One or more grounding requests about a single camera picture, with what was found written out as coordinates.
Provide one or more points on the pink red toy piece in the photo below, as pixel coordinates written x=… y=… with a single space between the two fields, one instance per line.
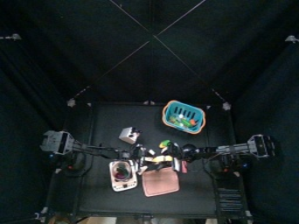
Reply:
x=183 y=166

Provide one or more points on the orange toy food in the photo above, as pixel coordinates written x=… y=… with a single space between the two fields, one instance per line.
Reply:
x=192 y=121

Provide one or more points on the green toy vegetable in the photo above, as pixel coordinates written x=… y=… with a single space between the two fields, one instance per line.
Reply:
x=185 y=122

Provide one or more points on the green and yellow toy fruit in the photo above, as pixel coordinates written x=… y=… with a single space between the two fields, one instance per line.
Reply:
x=164 y=143

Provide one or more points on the white text label sticker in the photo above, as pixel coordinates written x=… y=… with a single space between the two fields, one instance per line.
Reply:
x=230 y=200

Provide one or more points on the dark green toy food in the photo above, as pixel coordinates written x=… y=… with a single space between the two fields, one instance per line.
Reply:
x=121 y=168

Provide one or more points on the white toy rice block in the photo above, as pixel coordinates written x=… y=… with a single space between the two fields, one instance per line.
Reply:
x=151 y=151

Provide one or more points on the purple toy food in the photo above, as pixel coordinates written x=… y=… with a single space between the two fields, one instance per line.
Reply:
x=120 y=176

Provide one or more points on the pink cutting board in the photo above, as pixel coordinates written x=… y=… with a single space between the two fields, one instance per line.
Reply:
x=160 y=181

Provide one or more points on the silver frame corner bracket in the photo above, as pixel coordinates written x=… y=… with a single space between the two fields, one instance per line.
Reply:
x=15 y=37
x=71 y=102
x=226 y=106
x=291 y=38

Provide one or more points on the teal basket with orange rim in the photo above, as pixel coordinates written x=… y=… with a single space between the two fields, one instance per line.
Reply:
x=183 y=117

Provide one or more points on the white toy appliance cube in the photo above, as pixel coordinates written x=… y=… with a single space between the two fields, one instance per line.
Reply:
x=129 y=135

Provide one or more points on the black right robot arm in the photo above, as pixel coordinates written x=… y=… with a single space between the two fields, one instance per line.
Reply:
x=238 y=149

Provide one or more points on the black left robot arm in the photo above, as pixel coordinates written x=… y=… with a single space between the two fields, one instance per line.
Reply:
x=61 y=143

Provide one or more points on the white toy egg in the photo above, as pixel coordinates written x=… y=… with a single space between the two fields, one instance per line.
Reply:
x=180 y=116

